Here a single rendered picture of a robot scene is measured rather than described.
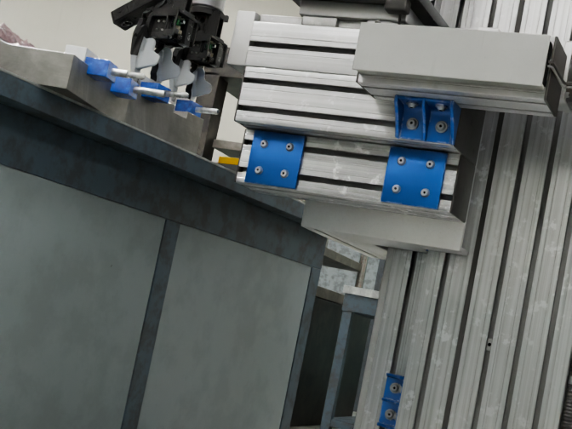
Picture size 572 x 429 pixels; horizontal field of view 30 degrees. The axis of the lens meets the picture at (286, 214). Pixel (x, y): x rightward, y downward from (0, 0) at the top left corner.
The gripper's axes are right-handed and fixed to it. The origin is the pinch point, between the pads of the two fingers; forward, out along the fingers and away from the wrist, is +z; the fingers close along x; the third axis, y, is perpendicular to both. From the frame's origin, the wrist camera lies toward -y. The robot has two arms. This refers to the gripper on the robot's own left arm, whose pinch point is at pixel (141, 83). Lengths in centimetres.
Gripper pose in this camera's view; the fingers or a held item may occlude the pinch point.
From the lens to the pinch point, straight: 202.7
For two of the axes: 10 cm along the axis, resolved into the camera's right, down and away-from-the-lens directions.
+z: -2.0, 9.7, -1.1
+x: 4.6, 1.9, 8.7
